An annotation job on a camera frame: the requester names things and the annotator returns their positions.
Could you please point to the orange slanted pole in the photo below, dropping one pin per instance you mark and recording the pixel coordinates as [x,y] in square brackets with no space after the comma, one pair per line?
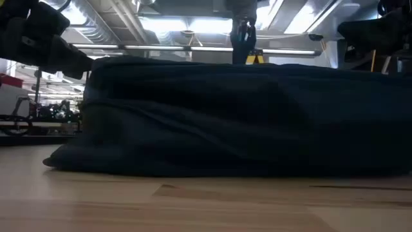
[373,61]

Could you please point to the dark ceiling security camera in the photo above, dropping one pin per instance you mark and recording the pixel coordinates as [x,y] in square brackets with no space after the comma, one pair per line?
[315,37]

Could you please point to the white slanted pole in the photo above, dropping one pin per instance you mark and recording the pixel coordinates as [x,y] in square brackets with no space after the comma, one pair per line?
[386,64]

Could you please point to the background black metal frame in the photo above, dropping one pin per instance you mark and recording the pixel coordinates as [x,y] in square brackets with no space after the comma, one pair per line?
[37,87]

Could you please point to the navy blue backpack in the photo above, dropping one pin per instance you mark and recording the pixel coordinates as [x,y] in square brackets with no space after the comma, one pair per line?
[206,122]

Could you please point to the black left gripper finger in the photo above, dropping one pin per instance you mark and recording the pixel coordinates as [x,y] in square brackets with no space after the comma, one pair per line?
[72,62]

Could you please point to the red box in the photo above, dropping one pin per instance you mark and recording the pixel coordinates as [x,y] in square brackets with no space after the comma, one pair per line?
[11,80]

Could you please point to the corrugated silver ventilation duct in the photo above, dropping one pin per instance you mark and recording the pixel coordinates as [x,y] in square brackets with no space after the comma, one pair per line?
[93,29]

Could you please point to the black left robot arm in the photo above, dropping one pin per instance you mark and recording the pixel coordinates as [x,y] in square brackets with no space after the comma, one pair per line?
[38,19]

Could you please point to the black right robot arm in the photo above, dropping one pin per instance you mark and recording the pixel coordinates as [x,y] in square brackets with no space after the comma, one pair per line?
[406,9]

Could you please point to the white cabinet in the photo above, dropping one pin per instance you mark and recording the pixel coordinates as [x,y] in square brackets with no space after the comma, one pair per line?
[13,100]

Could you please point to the yellow stepladder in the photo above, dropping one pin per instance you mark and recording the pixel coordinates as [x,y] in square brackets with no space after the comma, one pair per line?
[249,59]

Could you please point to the long ceiling light strip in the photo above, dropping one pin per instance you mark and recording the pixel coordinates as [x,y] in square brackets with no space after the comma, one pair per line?
[154,47]

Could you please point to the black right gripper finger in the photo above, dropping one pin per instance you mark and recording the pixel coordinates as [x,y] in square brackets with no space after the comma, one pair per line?
[357,33]

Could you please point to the background robot workstation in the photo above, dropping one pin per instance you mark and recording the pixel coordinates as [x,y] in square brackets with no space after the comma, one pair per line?
[61,111]

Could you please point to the dark tall tool holder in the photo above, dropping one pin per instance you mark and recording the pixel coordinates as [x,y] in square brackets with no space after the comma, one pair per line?
[243,48]

